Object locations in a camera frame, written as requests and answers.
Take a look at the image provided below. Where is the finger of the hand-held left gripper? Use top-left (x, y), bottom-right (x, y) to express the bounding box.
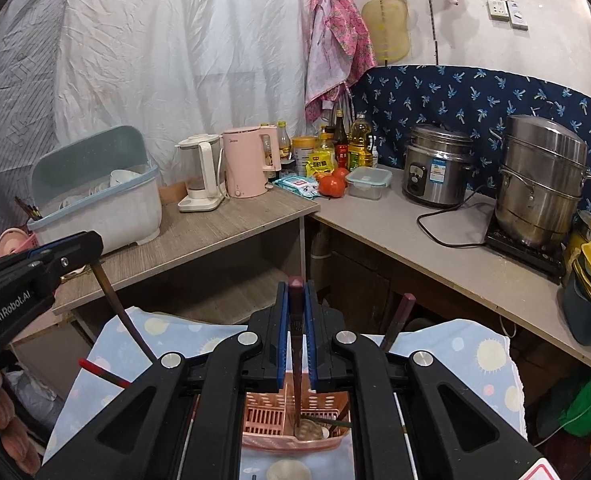
top-left (26, 237), bottom-right (84, 261)
top-left (40, 231), bottom-right (105, 294)

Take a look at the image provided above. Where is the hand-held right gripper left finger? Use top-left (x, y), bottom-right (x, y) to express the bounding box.
top-left (36, 281), bottom-right (292, 480)

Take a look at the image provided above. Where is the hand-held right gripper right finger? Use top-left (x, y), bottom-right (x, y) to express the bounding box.
top-left (303, 281), bottom-right (546, 480)

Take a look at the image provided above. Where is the dark red chopstick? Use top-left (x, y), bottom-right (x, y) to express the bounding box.
top-left (379, 294), bottom-right (417, 352)
top-left (288, 276), bottom-right (307, 432)

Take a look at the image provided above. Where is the pink plastic utensil basket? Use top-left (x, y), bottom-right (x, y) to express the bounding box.
top-left (240, 387), bottom-right (353, 453)

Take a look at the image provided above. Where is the brown chopstick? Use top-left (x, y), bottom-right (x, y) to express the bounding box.
top-left (92, 261), bottom-right (159, 362)

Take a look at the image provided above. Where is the person's left hand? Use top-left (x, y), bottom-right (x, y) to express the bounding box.
top-left (0, 360), bottom-right (42, 477)

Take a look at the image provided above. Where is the bundle of dark chopsticks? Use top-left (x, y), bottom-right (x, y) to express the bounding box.
top-left (14, 196), bottom-right (44, 221)

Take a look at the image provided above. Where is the blue white dish drainer box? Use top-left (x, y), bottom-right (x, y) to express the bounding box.
top-left (28, 125), bottom-right (164, 256)

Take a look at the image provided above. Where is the row of white plates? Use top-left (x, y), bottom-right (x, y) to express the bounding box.
top-left (58, 182), bottom-right (111, 211)

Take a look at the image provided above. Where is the green chopstick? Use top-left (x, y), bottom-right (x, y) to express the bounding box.
top-left (300, 412), bottom-right (351, 432)

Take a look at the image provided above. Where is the white ceramic spoon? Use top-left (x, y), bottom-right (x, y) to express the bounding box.
top-left (295, 419), bottom-right (331, 442)

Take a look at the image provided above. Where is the white plastic bag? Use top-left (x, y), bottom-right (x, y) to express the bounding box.
top-left (16, 370), bottom-right (59, 413)

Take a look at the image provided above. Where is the white bowl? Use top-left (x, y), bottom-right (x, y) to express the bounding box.
top-left (110, 169), bottom-right (141, 188)

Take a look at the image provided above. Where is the blue polka dot cloth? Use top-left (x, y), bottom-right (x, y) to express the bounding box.
top-left (43, 305), bottom-right (526, 480)

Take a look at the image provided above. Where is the red tipped chopstick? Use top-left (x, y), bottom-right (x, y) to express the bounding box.
top-left (78, 358), bottom-right (132, 391)

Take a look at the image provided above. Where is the wooden shelf table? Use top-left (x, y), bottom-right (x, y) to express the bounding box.
top-left (53, 187), bottom-right (321, 341)

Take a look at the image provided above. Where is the grey counter cabinet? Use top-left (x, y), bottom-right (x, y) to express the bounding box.
top-left (310, 162), bottom-right (591, 381)

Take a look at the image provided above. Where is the white glass kettle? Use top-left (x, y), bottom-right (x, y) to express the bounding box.
top-left (176, 133), bottom-right (228, 213)

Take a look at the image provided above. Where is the wet wipes pack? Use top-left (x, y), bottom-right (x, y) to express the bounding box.
top-left (273, 174), bottom-right (321, 198)

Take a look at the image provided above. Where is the large red tomato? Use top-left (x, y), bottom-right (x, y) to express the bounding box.
top-left (318, 174), bottom-right (347, 197)

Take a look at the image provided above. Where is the clear food container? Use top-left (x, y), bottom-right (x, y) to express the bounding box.
top-left (345, 166), bottom-right (393, 201)

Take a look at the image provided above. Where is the yellow seasoning packet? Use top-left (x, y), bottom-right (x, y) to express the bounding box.
top-left (306, 155), bottom-right (336, 181)

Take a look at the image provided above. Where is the pink electric kettle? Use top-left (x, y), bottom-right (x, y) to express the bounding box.
top-left (222, 126), bottom-right (271, 198)

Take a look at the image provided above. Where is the yellow tin can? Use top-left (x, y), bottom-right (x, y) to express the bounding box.
top-left (292, 136), bottom-right (319, 178)

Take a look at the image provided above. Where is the small clear bottle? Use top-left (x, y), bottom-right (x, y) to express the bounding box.
top-left (276, 120), bottom-right (294, 162)

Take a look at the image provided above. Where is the cooking oil bottle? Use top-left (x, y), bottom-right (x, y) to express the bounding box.
top-left (348, 114), bottom-right (375, 170)

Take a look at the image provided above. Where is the dark soy sauce bottle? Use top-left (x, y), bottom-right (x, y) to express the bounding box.
top-left (333, 110), bottom-right (350, 171)

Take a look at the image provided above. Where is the steel rice cooker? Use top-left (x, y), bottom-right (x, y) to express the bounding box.
top-left (402, 124), bottom-right (476, 209)

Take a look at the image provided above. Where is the white plastic sheet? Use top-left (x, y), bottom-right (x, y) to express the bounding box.
top-left (0, 0), bottom-right (326, 266)

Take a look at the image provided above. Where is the black induction cooker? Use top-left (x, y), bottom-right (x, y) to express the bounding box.
top-left (484, 225), bottom-right (566, 283)

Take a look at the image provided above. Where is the green plastic bag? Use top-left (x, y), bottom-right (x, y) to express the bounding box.
top-left (535, 372), bottom-right (591, 453)

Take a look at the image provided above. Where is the steel steamer pot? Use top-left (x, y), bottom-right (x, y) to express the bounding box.
top-left (490, 114), bottom-right (591, 248)

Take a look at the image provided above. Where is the blue leaf print cloth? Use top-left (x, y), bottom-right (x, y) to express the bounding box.
top-left (350, 64), bottom-right (591, 221)

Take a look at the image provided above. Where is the pink floral apron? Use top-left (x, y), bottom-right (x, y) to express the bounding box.
top-left (303, 0), bottom-right (376, 121)

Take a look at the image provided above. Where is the yellow cutting board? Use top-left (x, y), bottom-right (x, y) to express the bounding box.
top-left (360, 0), bottom-right (411, 63)

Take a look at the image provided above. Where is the black power cable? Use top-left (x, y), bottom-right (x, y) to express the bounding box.
top-left (417, 185), bottom-right (499, 249)

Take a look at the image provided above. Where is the white wall switch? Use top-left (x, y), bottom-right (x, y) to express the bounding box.
top-left (506, 0), bottom-right (530, 30)

